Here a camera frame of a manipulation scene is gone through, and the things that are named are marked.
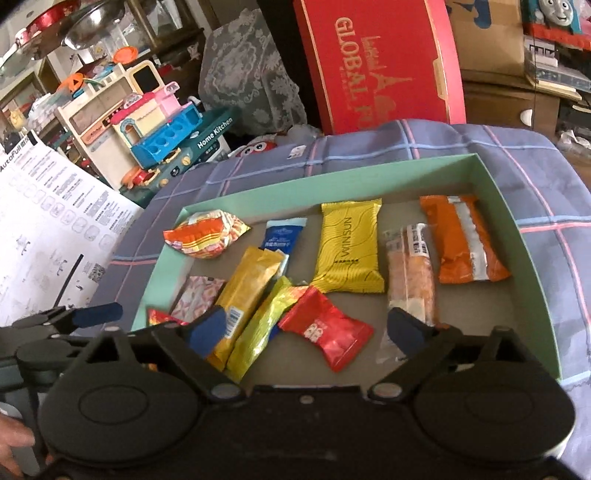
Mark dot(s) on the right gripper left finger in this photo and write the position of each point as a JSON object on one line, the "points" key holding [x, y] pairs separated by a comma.
{"points": [[189, 349]]}

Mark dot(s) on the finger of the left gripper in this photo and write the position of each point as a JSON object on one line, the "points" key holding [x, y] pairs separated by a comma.
{"points": [[145, 334], [63, 321]]}

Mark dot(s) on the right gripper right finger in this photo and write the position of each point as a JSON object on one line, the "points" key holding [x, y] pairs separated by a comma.
{"points": [[425, 348]]}

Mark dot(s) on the rainbow red candy bag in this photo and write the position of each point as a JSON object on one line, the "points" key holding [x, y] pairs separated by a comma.
{"points": [[156, 317]]}

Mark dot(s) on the pink patterned snack pack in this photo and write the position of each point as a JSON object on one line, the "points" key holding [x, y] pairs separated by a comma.
{"points": [[197, 295]]}

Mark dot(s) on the yellow green snack bar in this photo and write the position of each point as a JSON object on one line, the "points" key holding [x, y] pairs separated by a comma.
{"points": [[257, 333]]}

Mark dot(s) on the red candy pack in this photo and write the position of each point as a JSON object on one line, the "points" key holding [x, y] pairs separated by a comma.
{"points": [[340, 337]]}

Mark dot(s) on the clear bread stick pack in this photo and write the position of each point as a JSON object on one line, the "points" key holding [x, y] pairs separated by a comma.
{"points": [[411, 283]]}

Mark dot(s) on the orange white snack pack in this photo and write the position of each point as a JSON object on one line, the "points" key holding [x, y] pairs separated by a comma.
{"points": [[462, 240]]}

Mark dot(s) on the long yellow snack bar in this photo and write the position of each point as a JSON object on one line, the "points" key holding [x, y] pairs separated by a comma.
{"points": [[240, 296]]}

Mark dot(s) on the yellow wafer snack pack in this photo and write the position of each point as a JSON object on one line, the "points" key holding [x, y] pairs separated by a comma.
{"points": [[348, 254]]}

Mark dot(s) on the orange puffy snack bag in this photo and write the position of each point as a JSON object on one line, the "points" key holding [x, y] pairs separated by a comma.
{"points": [[205, 235]]}

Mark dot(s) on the blue white cracker pack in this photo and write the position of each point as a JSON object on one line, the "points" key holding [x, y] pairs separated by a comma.
{"points": [[281, 236]]}

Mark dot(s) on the person's left hand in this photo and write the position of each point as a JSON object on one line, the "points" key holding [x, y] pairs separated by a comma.
{"points": [[13, 434]]}

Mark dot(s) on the white printed instruction sheet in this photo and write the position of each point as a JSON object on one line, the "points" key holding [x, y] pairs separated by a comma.
{"points": [[59, 229]]}

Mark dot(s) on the mint green cardboard box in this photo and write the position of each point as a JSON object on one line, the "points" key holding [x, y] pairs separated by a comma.
{"points": [[476, 308]]}

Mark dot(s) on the purple plaid tablecloth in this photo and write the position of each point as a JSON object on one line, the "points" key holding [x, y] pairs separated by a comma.
{"points": [[548, 200]]}

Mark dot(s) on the toy kitchen playset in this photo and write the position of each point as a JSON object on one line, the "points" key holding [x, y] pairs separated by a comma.
{"points": [[131, 127]]}

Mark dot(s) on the red plush toy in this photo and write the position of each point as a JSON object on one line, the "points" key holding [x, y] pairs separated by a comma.
{"points": [[254, 147]]}

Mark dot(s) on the wooden tv cabinet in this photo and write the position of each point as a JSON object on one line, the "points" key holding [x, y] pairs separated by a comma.
{"points": [[511, 101]]}

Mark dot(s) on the grey lace cloth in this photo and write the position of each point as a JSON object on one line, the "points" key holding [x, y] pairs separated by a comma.
{"points": [[242, 69]]}

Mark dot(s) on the red gift box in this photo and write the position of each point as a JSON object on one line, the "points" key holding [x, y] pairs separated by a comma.
{"points": [[374, 61]]}

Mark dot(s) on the brown cardboard box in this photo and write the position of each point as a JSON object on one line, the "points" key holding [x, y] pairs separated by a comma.
{"points": [[489, 36]]}

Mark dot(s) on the blue toy train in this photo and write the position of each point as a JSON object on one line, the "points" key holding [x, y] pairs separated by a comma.
{"points": [[554, 21]]}

